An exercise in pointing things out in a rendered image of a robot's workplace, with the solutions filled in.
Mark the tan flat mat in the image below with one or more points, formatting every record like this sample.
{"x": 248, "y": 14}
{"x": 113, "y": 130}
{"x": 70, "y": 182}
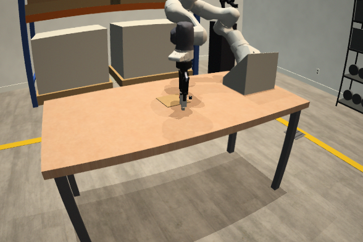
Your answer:
{"x": 170, "y": 100}

